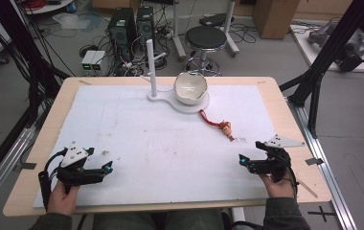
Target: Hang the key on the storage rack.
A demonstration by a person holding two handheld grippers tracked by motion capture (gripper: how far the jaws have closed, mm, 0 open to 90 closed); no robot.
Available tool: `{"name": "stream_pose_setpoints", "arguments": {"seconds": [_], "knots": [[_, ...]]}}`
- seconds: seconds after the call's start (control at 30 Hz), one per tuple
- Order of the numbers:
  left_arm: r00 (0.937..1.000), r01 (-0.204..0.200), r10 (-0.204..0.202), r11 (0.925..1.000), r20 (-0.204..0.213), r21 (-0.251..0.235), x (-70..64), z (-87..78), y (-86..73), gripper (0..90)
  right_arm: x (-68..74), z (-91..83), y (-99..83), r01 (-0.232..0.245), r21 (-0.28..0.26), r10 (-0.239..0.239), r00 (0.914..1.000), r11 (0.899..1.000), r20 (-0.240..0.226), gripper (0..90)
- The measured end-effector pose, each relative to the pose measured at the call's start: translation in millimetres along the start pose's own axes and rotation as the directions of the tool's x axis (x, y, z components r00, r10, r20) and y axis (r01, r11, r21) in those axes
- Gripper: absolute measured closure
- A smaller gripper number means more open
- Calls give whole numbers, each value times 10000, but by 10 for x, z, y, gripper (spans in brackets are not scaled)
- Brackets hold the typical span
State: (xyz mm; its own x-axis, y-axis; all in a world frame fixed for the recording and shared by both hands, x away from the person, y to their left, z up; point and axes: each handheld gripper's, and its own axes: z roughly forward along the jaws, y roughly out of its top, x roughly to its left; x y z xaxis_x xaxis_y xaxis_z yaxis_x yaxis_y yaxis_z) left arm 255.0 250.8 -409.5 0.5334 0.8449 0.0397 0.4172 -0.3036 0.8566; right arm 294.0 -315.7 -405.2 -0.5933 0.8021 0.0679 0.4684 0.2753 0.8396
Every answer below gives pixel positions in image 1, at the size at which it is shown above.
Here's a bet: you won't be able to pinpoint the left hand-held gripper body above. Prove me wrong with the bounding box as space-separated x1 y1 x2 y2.
56 141 105 195

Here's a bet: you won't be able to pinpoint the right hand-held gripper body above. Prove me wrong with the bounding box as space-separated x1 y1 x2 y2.
250 133 307 183

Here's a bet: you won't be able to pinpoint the person's right hand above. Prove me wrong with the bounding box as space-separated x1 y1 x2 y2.
260 169 297 199

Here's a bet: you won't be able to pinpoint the person's left hand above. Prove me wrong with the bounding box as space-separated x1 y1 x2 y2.
46 181 80 218

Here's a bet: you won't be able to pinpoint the wooden table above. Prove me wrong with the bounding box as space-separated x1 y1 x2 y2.
2 76 332 218

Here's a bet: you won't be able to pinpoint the thin wooden stick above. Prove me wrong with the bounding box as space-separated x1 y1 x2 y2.
297 179 319 199

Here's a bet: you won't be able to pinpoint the white foam board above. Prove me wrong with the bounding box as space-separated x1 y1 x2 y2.
32 84 278 209

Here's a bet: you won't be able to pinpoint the person's legs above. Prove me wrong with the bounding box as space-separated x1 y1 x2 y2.
92 209 226 230

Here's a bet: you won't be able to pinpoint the white stand with pole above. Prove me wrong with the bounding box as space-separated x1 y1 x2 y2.
146 38 211 115

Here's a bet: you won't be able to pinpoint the white ceramic bowl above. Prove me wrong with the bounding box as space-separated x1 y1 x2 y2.
173 71 209 105

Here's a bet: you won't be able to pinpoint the small white power box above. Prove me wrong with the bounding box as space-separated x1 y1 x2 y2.
80 50 98 72
90 50 106 72

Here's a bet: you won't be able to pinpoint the white platform board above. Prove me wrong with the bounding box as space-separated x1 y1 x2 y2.
289 24 364 75

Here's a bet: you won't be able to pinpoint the black round stool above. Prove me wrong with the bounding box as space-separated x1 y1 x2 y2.
183 25 228 77

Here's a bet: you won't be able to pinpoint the grey machine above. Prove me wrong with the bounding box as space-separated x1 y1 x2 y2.
307 22 364 73

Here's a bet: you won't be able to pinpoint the black computer tower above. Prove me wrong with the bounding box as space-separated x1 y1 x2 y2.
136 5 155 51
107 7 138 61

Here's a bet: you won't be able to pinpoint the white metal stand legs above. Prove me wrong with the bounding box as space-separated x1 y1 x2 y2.
170 0 240 62

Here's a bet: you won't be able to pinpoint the brown cardboard box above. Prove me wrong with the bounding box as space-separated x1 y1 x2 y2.
252 0 302 40

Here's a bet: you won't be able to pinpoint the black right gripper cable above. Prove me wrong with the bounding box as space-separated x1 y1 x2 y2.
277 154 299 200

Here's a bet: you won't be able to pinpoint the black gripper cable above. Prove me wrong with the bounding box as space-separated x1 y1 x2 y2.
37 147 69 213
277 154 299 200

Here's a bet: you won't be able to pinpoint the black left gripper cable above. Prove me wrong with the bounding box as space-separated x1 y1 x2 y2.
37 147 69 213

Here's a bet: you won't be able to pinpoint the red string pendant charm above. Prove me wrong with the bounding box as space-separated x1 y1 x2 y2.
198 108 236 142

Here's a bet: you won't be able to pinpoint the aluminium rail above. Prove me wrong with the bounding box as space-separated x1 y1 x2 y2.
286 97 359 230
0 127 37 212

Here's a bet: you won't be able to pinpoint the black metal frame stand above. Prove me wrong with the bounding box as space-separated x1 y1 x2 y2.
0 0 71 193
279 0 364 139

